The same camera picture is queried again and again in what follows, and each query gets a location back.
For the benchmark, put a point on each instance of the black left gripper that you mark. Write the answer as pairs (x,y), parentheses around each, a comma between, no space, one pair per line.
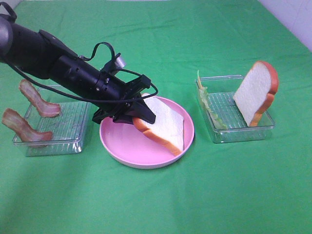
(120,100)

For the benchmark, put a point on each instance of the bread slice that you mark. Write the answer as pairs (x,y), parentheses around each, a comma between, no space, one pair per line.
(168,128)
(256,92)

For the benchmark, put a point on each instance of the yellow cheese slice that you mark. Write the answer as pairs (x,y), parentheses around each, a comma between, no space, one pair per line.
(199,81)

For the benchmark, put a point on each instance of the green lettuce leaf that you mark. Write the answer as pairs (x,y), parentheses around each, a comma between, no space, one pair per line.
(204,97)

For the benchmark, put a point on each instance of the bacon strip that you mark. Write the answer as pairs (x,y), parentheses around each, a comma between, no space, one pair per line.
(20,126)
(44,108)

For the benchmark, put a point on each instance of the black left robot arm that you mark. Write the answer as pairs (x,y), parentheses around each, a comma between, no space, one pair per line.
(44,56)

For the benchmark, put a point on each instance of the pink round plate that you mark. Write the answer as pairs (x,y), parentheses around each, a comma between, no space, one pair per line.
(130,147)

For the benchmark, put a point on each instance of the left clear plastic container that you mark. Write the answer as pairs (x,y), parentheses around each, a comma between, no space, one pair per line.
(68,128)

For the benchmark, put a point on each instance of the clear plastic container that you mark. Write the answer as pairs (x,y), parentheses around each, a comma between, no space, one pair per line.
(221,90)
(68,128)

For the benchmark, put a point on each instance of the right clear plastic container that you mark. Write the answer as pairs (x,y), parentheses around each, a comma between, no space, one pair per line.
(221,90)

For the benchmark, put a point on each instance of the green tablecloth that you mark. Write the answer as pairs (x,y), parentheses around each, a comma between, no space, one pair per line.
(256,187)

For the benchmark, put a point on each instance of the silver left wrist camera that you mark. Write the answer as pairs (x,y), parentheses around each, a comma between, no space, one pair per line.
(120,62)

